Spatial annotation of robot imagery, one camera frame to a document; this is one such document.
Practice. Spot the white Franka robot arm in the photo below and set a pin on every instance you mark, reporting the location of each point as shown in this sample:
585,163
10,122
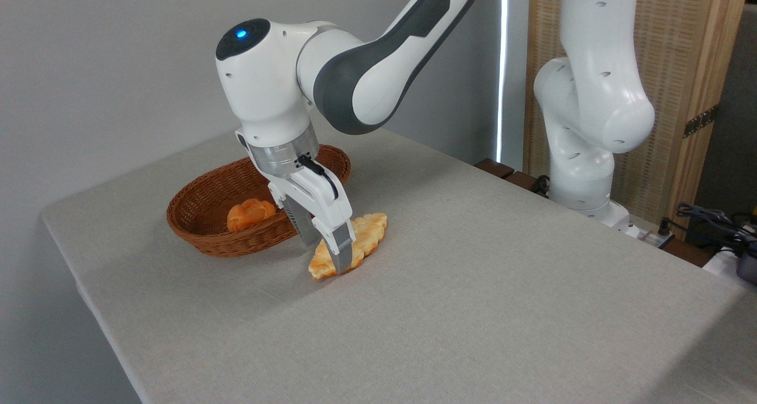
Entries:
266,84

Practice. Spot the woven wood-framed folding screen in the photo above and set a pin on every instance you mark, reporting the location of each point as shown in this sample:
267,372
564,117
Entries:
668,67

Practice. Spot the leaf-shaped golden bread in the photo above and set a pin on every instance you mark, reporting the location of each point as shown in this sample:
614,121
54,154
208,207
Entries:
369,232

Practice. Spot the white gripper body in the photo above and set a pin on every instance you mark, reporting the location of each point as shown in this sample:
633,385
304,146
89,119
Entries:
313,197

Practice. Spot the dark brown wooden slat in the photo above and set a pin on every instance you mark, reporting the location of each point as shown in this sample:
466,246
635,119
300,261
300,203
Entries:
523,182
494,167
686,251

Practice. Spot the grey round container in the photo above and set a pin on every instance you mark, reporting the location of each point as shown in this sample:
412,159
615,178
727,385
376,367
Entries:
748,268

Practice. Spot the grey linen tablecloth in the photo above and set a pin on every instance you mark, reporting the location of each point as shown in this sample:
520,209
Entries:
473,303

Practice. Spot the small orange bread bun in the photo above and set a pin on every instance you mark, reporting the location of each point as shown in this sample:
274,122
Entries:
248,215

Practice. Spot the metal screen hinge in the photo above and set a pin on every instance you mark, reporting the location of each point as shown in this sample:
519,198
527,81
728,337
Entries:
701,121

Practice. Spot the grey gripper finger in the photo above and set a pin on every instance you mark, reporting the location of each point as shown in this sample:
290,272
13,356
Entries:
304,226
342,244

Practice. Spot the brown wicker oval basket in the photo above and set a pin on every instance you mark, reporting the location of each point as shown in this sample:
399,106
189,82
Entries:
201,215

